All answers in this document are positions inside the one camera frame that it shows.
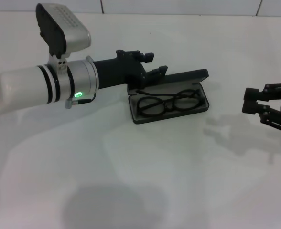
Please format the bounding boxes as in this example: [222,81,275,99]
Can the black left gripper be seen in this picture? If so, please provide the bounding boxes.
[92,49,168,90]

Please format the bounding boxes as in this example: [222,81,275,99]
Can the black glasses case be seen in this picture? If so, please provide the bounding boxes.
[127,68,210,125]

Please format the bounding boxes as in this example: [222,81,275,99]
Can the black round-frame glasses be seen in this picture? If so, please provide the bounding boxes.
[137,88,202,117]

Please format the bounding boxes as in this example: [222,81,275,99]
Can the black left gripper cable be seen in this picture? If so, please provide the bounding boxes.
[64,92,97,109]

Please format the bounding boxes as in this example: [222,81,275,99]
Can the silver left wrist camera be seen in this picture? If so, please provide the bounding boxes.
[35,2,92,72]

